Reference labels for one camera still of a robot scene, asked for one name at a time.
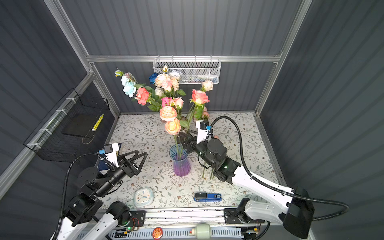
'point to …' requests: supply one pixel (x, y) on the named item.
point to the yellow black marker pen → (97, 124)
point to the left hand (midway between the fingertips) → (143, 153)
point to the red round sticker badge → (157, 233)
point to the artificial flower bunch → (201, 113)
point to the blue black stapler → (205, 197)
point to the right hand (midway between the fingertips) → (184, 133)
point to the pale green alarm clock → (143, 196)
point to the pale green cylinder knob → (203, 231)
